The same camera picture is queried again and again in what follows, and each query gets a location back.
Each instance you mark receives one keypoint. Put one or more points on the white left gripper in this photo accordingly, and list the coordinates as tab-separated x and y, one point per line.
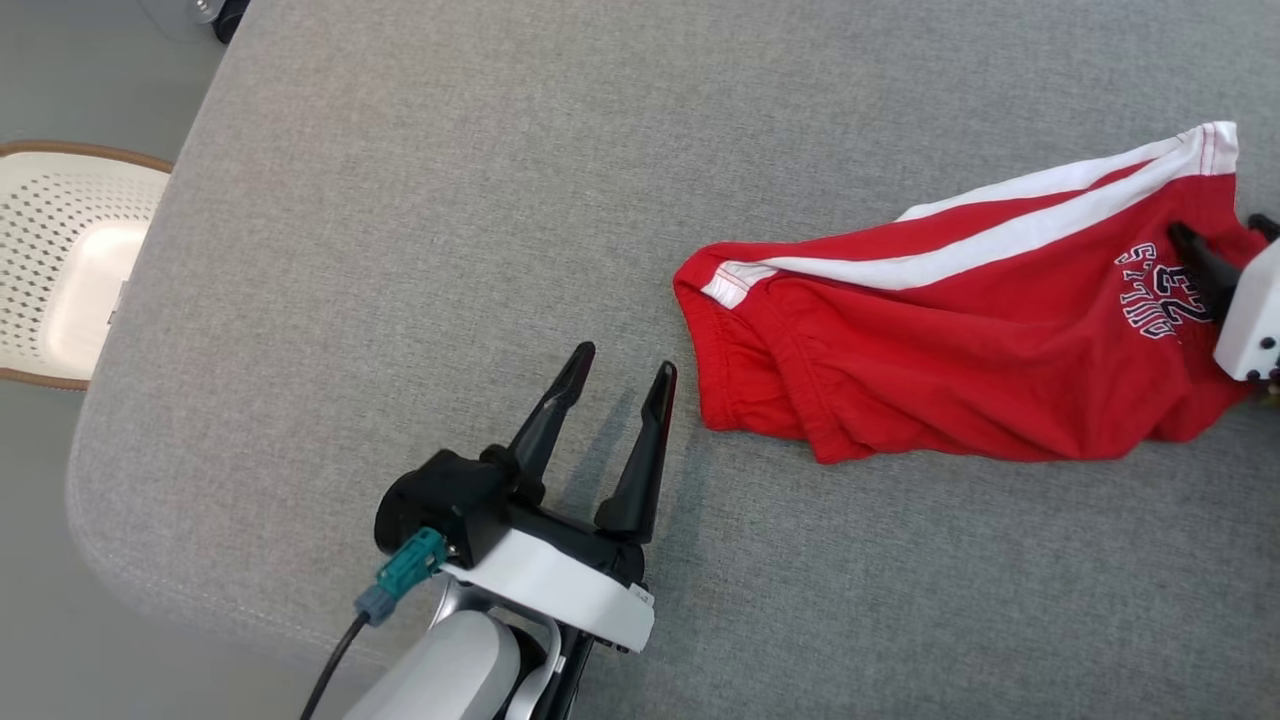
560	590

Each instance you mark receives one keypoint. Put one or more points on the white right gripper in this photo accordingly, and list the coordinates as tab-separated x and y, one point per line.
1255	320

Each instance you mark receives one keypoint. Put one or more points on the grey fabric sofa seat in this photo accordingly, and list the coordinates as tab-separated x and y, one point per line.
500	200

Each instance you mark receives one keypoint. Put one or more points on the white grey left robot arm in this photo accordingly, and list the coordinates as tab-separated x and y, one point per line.
450	670

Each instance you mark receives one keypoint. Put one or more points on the white and black floor device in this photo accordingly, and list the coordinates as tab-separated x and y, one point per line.
190	15

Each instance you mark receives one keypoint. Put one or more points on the red shorts with white stripes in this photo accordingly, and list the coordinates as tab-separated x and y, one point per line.
950	350

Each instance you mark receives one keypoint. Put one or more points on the white perforated laundry basket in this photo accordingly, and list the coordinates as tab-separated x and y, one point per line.
70	270

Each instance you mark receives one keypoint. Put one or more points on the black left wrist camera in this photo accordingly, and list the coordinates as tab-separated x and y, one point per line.
430	495

